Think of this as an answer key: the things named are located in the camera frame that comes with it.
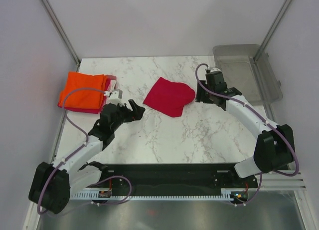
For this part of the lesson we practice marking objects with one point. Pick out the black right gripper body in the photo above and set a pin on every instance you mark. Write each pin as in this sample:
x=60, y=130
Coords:
x=210, y=92

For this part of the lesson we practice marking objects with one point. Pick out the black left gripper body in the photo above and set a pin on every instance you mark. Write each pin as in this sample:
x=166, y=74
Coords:
x=124, y=115

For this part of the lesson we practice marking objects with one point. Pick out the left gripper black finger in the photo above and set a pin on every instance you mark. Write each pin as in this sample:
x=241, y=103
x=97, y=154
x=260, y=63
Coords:
x=134, y=106
x=137, y=113

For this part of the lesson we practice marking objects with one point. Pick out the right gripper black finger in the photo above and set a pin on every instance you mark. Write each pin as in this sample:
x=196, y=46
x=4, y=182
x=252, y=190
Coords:
x=201, y=86
x=202, y=97

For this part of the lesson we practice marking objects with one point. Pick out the crimson red t shirt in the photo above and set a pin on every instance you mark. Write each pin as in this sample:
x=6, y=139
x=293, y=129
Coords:
x=169, y=97

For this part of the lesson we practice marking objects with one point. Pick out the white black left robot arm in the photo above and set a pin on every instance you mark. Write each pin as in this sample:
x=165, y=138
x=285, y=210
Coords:
x=54, y=183

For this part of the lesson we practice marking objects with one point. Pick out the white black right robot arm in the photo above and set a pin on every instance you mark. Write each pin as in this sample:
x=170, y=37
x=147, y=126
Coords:
x=274, y=149

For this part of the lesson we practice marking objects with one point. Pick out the folded pink white shirts stack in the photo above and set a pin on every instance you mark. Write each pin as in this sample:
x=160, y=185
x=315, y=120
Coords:
x=111, y=84

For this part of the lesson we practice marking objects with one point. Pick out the clear grey plastic bin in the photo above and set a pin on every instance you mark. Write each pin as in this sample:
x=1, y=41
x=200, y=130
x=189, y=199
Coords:
x=247, y=69

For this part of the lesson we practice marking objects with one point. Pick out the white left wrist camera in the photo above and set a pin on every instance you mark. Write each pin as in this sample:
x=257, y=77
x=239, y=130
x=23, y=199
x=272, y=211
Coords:
x=114, y=97

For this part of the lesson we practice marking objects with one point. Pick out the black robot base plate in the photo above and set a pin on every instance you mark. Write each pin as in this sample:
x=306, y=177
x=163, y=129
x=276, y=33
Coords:
x=194, y=178

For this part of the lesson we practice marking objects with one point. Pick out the white slotted cable duct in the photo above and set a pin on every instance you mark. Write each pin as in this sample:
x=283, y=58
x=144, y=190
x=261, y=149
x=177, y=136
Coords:
x=95, y=194

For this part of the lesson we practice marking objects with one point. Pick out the right aluminium frame post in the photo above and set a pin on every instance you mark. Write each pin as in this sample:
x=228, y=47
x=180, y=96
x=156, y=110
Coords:
x=274, y=26

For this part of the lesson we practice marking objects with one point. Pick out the aluminium frame post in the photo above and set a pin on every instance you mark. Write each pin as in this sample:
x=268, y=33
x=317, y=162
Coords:
x=274, y=26
x=60, y=30

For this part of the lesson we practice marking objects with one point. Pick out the left aluminium frame post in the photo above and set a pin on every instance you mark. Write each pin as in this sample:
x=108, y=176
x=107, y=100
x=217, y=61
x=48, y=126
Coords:
x=60, y=30

